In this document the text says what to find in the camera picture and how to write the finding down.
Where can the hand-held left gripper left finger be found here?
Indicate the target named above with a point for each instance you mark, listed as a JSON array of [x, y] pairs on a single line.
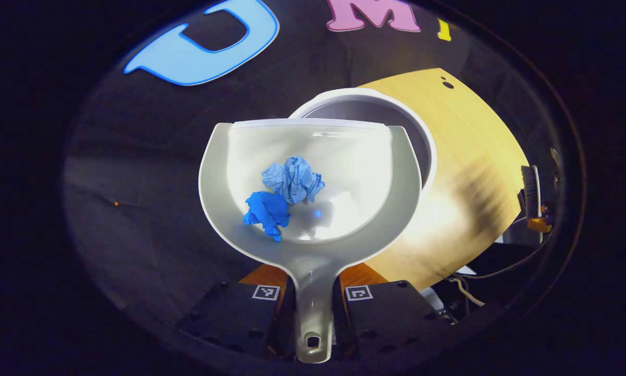
[[229, 313]]

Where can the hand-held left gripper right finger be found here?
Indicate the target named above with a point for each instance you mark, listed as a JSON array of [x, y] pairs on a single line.
[[391, 313]]

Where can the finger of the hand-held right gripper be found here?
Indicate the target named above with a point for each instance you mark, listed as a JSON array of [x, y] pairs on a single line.
[[541, 220]]

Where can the small grey broom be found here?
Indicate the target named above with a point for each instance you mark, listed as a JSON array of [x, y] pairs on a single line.
[[528, 193]]

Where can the dark blue paper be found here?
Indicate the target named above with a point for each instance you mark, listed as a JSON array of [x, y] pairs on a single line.
[[266, 211]]

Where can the grey plastic dustpan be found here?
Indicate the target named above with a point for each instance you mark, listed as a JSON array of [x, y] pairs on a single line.
[[354, 172]]

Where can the light blue paper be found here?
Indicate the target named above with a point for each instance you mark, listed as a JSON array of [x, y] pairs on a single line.
[[294, 180]]

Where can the white ribbed garbage bin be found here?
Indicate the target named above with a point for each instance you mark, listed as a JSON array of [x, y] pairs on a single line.
[[365, 107]]

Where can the black round desk grommet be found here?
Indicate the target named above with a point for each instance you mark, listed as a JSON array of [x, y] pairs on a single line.
[[447, 84]]

